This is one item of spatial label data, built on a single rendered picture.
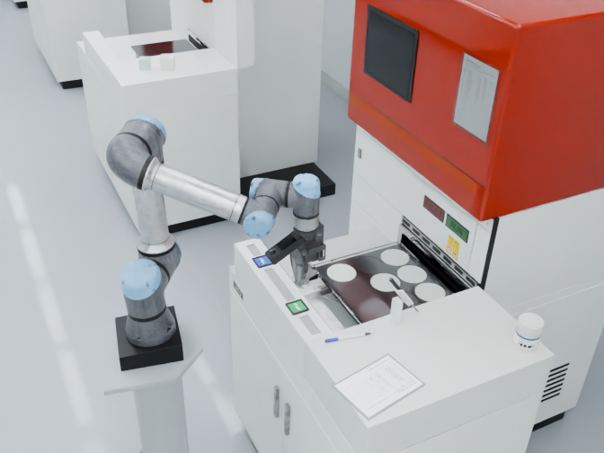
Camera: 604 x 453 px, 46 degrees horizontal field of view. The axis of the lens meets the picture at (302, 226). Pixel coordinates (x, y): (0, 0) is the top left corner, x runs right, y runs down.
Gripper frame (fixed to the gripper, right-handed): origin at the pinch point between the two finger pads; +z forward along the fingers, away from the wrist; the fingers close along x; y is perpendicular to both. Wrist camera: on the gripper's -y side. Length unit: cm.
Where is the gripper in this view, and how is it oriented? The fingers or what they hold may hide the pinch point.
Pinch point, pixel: (297, 282)
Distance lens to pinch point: 214.5
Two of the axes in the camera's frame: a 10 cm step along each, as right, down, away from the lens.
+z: -0.2, 8.3, 5.5
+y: 8.8, -2.4, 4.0
